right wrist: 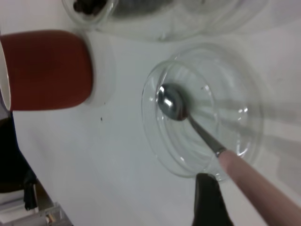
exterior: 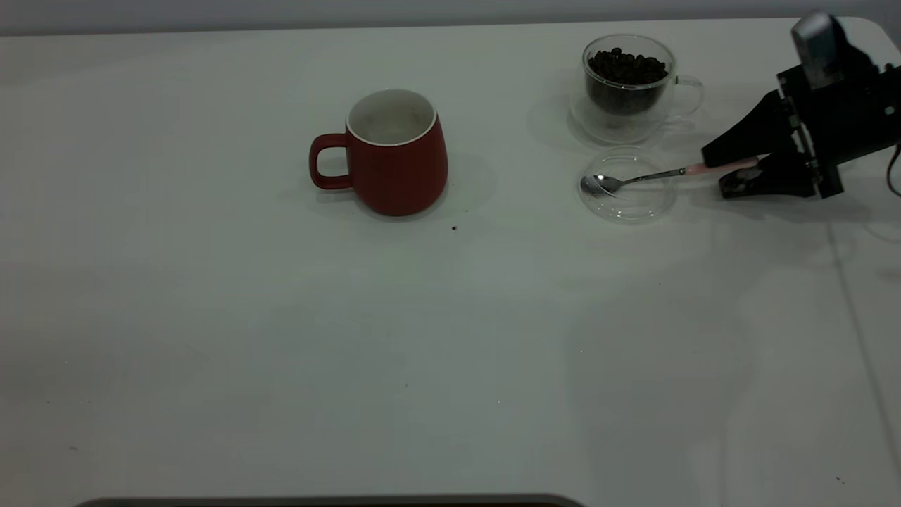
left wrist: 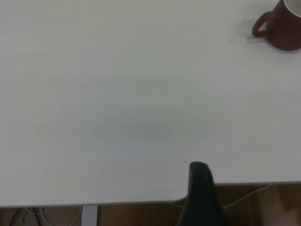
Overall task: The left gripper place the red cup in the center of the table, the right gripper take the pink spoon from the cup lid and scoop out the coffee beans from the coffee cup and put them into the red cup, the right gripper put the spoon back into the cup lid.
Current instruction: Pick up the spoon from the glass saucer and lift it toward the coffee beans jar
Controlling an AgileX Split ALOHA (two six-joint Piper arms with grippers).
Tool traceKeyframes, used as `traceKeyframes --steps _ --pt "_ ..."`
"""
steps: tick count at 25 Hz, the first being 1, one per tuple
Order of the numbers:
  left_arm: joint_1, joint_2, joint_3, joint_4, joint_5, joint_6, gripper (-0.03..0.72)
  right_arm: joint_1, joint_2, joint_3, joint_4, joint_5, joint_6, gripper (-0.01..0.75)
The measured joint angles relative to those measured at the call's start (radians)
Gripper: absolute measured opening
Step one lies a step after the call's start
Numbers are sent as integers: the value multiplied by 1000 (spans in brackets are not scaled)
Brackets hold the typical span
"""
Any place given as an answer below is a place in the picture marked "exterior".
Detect red ceramic mug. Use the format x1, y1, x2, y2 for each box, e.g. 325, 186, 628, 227
308, 89, 449, 218

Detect clear round glass lid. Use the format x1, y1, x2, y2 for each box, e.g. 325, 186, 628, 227
577, 146, 679, 225

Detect clear double-wall glass cup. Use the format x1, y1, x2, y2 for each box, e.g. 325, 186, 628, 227
569, 34, 705, 147

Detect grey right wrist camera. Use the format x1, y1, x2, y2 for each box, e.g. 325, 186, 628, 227
790, 11, 845, 90

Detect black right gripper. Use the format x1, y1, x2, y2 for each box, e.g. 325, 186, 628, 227
702, 42, 901, 200

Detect pink handled metal spoon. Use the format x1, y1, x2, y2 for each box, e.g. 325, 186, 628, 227
580, 159, 761, 198

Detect coffee beans heap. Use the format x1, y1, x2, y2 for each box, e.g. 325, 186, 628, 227
586, 46, 669, 117

